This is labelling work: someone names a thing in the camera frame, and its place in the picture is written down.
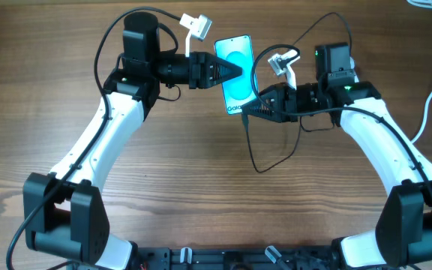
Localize blue screen smartphone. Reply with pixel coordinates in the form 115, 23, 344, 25
214, 34, 259, 116

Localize black charger cable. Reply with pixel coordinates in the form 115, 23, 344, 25
241, 11, 353, 174

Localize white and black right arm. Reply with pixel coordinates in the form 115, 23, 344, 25
242, 43, 432, 269

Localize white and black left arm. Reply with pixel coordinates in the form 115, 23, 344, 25
16, 7, 242, 269

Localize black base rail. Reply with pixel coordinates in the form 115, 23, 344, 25
130, 246, 339, 270

